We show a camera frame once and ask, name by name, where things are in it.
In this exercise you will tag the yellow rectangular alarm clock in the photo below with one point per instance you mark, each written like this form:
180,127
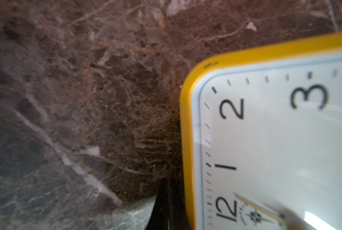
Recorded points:
262,138

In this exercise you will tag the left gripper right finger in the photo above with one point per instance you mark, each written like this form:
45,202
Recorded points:
178,219

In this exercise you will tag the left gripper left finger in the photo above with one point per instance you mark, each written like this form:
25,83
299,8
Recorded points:
159,219

